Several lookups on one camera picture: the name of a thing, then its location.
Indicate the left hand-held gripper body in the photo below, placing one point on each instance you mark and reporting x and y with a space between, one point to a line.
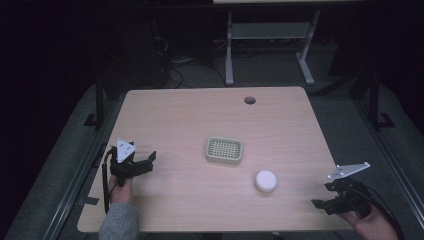
124 151

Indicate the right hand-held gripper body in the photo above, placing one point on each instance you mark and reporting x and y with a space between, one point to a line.
350 196

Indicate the white round soap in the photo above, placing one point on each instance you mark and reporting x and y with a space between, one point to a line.
265 181

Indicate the green soap dish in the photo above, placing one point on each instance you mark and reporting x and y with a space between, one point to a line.
224 150

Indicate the person's left hand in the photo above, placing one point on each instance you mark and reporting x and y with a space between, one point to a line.
120 194

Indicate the person's right hand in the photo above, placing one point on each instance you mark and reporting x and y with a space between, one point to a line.
373 226

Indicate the black metal stand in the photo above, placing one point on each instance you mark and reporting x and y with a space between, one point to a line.
375 100
99 103

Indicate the grey tape piece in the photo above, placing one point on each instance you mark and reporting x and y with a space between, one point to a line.
90 200

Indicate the aluminium frame rail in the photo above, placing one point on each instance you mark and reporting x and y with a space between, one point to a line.
76 195

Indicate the white metal table frame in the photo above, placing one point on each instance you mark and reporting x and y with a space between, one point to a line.
266 30

